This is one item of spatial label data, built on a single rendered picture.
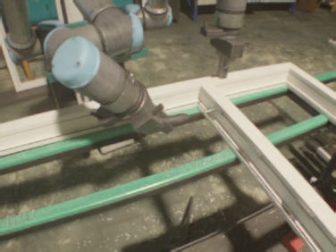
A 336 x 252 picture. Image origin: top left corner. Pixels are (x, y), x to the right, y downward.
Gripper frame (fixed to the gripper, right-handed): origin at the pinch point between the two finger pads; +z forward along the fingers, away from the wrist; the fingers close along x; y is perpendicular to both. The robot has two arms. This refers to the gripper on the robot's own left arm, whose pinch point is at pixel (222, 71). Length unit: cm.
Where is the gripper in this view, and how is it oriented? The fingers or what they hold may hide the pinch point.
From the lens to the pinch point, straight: 88.6
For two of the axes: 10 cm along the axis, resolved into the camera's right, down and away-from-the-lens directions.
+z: 0.0, 7.6, 6.5
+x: -3.7, -6.0, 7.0
